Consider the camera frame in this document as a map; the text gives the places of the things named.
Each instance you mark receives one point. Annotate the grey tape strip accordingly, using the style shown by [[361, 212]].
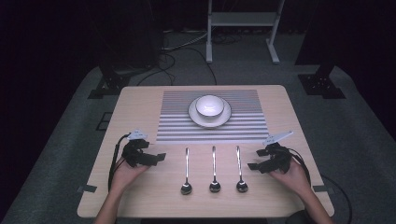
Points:
[[320, 188], [87, 188]]

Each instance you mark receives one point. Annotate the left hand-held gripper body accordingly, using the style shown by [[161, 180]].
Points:
[[137, 135]]

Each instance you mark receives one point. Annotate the black stand base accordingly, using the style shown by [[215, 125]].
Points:
[[322, 82], [112, 82]]

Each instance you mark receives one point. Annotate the person's right hand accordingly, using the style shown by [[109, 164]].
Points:
[[292, 180]]

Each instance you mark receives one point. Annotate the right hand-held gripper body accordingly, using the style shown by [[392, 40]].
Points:
[[281, 157]]

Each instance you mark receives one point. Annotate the striped placemat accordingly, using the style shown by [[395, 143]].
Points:
[[174, 124]]

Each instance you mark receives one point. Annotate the white bowl on plate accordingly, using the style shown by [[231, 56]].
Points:
[[199, 119]]

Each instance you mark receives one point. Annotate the white metal stand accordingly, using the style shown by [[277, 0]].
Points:
[[243, 18]]

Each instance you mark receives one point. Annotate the metal spoon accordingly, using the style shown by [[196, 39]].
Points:
[[240, 171], [214, 172], [186, 174]]

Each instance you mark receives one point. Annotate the person's left hand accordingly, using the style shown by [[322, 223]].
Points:
[[126, 175]]

